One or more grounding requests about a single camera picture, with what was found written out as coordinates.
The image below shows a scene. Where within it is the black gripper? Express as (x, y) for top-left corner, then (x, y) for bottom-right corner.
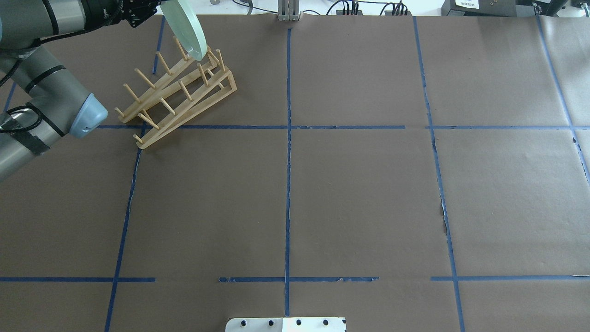
(83, 0), (162, 31)

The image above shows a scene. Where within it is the light green round plate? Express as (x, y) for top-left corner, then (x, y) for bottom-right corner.
(160, 0), (208, 61)

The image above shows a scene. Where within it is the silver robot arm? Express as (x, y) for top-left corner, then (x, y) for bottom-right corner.
(0, 0), (161, 180)

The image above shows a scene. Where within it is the wooden plate rack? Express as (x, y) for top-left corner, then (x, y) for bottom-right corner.
(115, 36), (237, 149)

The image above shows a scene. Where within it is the black power strip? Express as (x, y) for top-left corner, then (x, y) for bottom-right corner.
(326, 0), (412, 16)

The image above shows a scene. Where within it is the black electronics box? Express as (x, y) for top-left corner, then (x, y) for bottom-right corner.
(441, 0), (537, 17)

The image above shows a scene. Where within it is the grey aluminium frame post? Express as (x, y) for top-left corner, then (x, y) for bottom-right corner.
(277, 0), (301, 21)

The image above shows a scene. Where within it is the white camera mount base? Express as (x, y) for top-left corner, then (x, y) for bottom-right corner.
(225, 317), (347, 332)

